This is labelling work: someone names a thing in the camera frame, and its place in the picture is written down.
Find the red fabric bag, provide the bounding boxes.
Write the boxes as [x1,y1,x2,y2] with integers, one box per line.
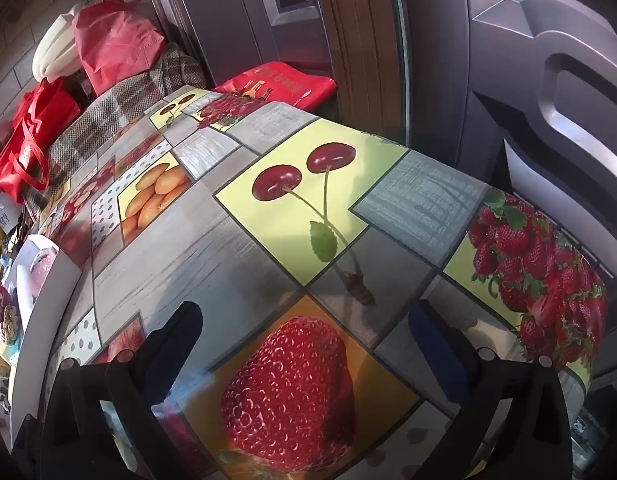
[71,0,166,97]

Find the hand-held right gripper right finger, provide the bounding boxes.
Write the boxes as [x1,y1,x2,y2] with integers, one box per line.
[403,300,572,480]

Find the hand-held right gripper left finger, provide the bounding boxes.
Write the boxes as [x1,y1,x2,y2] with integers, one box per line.
[38,301,209,480]

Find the khaki white knotted socks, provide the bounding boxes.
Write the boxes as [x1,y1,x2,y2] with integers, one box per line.
[0,305,24,346]

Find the brown plaid cloth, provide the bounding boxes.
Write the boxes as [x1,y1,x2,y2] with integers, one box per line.
[23,42,209,221]

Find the white foam sheets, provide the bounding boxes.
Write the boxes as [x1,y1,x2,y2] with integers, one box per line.
[32,4,86,82]

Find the white cardboard box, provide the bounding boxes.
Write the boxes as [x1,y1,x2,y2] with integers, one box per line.
[11,234,85,416]

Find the shiny red tote bag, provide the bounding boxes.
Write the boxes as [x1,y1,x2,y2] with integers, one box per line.
[0,79,84,206]

